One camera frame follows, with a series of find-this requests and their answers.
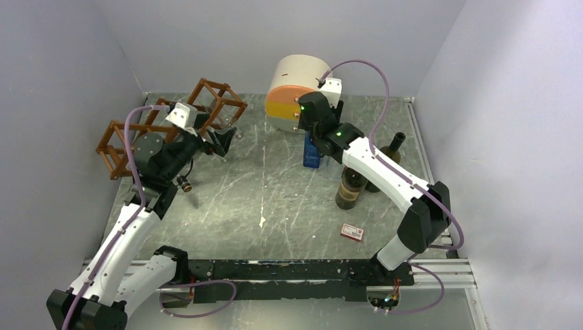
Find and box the cylindrical drawer cabinet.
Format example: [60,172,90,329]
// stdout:
[265,54,330,134]

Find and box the dark brown wine bottle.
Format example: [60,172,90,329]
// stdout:
[335,166,368,210]

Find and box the aluminium rail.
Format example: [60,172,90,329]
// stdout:
[82,257,477,292]

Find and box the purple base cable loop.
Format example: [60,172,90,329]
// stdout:
[158,278,238,319]

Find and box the tall blue glass bottle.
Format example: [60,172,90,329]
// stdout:
[302,131,322,169]

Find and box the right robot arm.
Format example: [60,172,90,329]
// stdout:
[298,91,453,285]

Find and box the small red white box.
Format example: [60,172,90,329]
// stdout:
[340,223,364,241]

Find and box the olive green wine bottle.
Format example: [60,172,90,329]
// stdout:
[365,132,406,193]

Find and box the brown wooden wine rack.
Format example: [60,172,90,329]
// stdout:
[96,78,248,180]

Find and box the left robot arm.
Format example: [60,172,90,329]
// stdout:
[46,126,237,329]

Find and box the clear bottle black gold label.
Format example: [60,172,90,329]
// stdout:
[177,175,192,193]

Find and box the black base frame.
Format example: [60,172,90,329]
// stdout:
[155,245,415,303]

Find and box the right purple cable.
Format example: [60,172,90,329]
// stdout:
[318,59,466,252]

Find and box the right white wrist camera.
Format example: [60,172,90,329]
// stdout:
[318,77,342,108]

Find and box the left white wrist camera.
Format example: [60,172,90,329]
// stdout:
[165,102,199,136]

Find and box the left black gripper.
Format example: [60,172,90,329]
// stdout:
[162,113,236,181]

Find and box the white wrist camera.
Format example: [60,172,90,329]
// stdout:
[318,77,342,108]
[165,102,199,136]

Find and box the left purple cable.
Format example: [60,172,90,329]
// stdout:
[60,104,172,330]

